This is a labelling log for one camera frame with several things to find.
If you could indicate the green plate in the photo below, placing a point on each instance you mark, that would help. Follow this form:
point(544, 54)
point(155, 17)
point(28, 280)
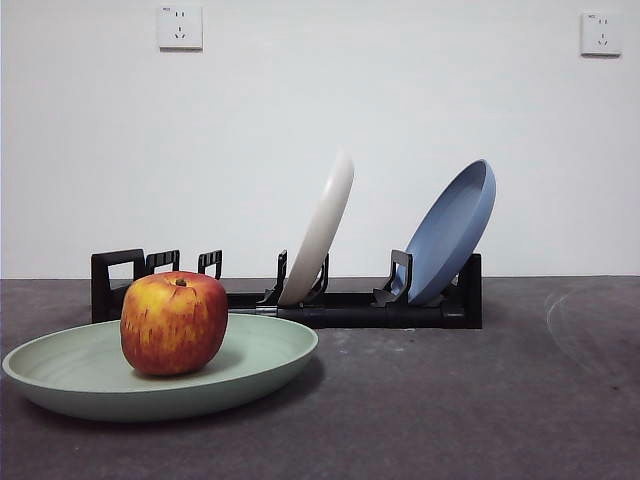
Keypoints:
point(250, 360)

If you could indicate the red yellow apple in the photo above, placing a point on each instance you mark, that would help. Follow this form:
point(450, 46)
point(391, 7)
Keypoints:
point(173, 325)

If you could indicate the white plate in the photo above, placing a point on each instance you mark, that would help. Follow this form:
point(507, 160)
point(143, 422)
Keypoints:
point(322, 225)

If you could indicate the black plate rack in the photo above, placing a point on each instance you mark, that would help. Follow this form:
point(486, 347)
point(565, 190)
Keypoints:
point(350, 316)

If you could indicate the blue plate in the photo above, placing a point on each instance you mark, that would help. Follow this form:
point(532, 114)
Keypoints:
point(450, 230)

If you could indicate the white wall socket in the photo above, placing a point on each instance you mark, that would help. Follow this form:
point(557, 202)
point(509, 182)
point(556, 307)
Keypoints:
point(602, 34)
point(180, 27)

